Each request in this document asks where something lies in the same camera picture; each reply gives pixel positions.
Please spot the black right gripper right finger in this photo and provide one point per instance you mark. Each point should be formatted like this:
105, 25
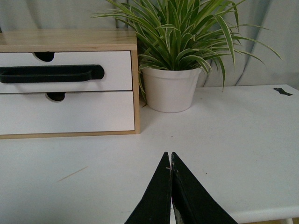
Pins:
191, 202

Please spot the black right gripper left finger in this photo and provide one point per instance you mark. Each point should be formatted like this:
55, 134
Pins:
155, 204

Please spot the white drawer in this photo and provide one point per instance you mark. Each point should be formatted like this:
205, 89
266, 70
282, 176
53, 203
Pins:
116, 65
77, 112

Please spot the thin wooden stick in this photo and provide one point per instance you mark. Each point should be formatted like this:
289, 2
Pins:
72, 174

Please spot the white plant pot right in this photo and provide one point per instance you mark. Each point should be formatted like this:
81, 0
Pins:
169, 90

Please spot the black tape piece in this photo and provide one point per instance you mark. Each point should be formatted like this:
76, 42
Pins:
282, 91

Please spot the green spider plant right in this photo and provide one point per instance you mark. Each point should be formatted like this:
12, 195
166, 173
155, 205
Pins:
181, 34

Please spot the wooden drawer cabinet frame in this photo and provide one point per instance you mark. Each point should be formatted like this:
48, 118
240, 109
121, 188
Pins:
45, 43

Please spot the black drawer handle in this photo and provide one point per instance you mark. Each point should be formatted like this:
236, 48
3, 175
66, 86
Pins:
50, 74

